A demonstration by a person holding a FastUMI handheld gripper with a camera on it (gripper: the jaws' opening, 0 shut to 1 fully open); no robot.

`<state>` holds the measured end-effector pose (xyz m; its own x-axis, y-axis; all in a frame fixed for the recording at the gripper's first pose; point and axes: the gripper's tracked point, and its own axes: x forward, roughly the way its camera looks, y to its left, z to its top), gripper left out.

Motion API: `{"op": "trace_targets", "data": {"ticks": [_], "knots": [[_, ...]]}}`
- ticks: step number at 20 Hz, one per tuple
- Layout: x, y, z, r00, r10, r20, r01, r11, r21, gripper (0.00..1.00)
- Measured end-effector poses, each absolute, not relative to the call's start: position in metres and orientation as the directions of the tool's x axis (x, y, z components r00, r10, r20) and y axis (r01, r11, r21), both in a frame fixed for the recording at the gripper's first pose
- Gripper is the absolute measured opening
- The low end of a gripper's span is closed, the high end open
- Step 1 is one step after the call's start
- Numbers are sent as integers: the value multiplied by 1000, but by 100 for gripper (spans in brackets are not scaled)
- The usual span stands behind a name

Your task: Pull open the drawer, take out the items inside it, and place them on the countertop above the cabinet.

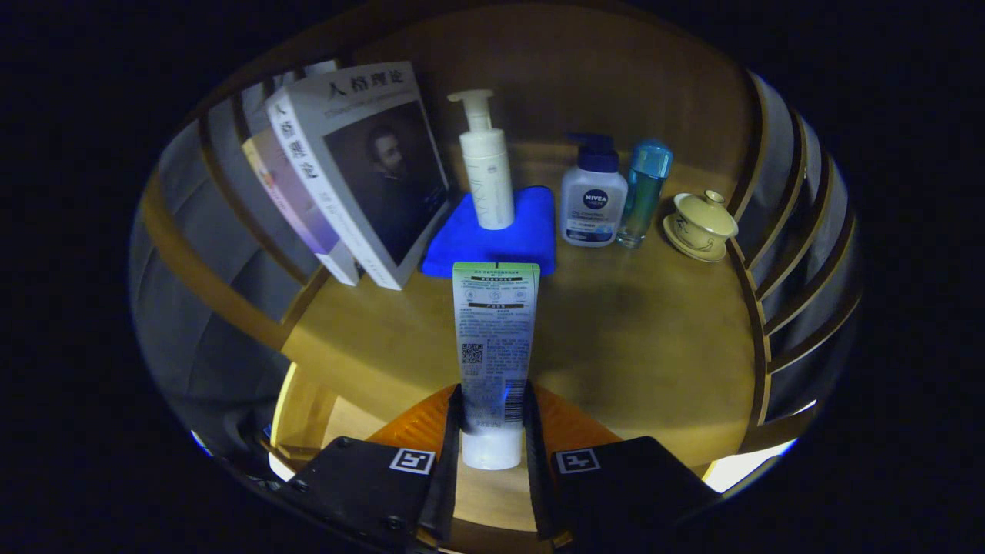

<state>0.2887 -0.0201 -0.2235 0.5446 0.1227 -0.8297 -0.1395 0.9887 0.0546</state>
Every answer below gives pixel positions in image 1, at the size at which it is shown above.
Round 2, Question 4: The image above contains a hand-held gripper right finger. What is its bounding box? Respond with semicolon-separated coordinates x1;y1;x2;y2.
522;381;724;551

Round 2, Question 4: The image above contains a wooden countertop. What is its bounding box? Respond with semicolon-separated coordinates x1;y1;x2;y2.
273;138;770;532

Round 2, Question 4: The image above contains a purple book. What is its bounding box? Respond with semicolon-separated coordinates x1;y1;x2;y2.
241;131;361;287

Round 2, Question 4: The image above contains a white cleanser tube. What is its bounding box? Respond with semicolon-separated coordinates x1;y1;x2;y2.
452;262;541;471

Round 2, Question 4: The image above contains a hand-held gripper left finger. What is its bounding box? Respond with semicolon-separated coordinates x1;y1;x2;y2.
279;383;466;551

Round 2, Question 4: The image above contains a thick white book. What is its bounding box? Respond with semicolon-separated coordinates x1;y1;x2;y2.
265;62;452;292

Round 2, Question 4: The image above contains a teal bottle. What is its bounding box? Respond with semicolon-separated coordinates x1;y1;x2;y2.
616;139;674;249

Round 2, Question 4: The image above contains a blue folded cloth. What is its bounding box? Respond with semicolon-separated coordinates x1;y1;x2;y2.
421;185;557;279

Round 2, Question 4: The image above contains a white blue-cap pump bottle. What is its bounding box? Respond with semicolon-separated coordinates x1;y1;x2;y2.
560;133;629;248

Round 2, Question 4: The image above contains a brown wooden cabinet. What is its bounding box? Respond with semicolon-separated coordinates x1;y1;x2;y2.
127;0;863;539

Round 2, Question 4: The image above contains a yellow lidded teacup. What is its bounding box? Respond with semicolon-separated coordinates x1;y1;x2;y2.
663;190;740;263

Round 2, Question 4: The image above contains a white flat panel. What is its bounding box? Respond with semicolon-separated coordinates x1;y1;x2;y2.
704;439;799;493

